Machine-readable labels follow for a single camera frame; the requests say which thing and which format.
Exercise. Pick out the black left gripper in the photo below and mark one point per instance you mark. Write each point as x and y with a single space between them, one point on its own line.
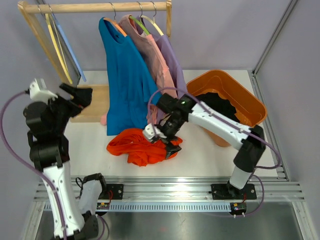
82 98

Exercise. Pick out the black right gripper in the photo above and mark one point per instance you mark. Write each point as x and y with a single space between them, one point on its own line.
171 148

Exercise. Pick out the orange t shirt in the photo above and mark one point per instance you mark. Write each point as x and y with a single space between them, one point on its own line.
139 151

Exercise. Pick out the yellow hanger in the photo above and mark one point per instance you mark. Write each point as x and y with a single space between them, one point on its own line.
54 35

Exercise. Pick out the blue t shirt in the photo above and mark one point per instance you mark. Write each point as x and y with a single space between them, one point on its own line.
131 104

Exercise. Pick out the black t shirt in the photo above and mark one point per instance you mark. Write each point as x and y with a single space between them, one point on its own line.
222 106

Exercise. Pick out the orange tan hanger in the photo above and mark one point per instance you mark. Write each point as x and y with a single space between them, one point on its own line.
113 21

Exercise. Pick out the light blue hanger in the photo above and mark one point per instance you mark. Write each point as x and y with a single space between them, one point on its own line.
66 46

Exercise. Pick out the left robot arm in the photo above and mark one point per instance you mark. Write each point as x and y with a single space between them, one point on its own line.
74 219

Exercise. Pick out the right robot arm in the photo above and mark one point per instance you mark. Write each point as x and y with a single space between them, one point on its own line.
248 141

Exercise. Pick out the purple t shirt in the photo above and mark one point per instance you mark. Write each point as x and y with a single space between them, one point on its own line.
172 62

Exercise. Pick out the pink t shirt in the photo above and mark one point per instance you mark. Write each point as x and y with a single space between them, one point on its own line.
137 76

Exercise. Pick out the green hanger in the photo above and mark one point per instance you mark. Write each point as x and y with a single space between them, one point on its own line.
141 26

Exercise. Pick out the cream hanger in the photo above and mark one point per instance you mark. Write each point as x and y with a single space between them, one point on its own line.
152 20

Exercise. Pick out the wooden clothes rack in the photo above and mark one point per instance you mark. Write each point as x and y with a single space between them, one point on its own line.
100 102

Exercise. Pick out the orange plastic basket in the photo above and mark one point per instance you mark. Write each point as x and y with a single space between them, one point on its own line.
235 86

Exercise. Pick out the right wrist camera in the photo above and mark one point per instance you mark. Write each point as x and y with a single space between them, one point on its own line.
152 134

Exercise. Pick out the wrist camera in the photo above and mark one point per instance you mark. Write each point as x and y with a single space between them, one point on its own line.
38 91
152 134

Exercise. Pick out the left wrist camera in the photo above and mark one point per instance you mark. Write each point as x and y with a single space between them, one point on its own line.
38 91

